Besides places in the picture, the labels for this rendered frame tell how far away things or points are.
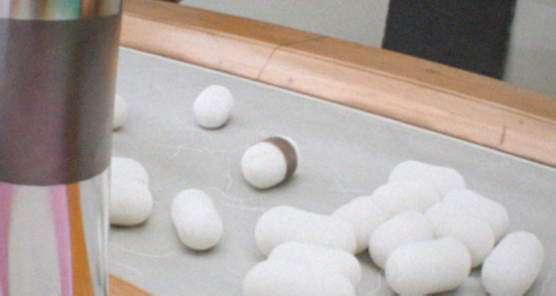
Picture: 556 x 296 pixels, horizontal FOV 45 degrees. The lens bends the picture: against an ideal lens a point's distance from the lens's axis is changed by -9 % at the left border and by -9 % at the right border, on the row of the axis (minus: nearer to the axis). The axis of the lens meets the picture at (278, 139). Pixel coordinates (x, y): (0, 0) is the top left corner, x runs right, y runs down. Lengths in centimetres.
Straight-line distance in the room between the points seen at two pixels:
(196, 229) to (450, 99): 26
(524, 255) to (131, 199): 15
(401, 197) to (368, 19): 226
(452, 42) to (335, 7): 46
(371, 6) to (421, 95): 206
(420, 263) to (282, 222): 5
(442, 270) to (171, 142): 18
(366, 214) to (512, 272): 6
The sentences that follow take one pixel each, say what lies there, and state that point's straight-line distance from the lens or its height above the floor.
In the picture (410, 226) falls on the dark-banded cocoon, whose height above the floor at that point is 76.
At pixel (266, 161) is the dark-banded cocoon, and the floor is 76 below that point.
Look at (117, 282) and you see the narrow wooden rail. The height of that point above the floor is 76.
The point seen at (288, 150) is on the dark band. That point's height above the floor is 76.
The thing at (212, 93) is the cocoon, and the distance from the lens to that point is 41.
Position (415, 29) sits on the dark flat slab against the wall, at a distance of 246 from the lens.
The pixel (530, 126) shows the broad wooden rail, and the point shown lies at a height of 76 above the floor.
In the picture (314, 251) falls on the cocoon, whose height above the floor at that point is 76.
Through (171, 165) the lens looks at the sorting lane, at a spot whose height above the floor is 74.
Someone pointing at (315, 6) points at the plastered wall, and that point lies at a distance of 263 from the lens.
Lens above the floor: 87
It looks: 18 degrees down
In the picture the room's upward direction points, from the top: 8 degrees clockwise
